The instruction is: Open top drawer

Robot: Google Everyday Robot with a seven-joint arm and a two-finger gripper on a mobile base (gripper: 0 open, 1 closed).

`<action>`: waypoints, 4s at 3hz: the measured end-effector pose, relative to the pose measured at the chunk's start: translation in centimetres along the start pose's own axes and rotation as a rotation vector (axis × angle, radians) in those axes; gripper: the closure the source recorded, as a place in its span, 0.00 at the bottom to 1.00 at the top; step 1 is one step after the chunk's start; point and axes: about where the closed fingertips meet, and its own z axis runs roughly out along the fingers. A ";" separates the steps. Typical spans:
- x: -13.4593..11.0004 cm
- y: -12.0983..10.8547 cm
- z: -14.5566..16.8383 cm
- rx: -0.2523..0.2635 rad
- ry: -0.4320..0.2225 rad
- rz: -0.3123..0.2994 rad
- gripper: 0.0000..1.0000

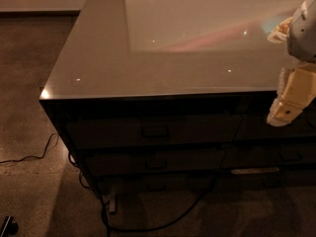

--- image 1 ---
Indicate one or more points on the black object on floor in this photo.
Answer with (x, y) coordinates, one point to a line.
(9, 227)

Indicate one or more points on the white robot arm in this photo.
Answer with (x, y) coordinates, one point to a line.
(301, 38)

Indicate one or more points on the dark wall baseboard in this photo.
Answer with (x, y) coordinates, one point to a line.
(34, 14)

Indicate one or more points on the dark cabinet with glossy top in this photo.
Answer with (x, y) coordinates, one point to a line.
(162, 58)

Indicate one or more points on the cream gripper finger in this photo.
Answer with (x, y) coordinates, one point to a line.
(280, 32)
(296, 89)

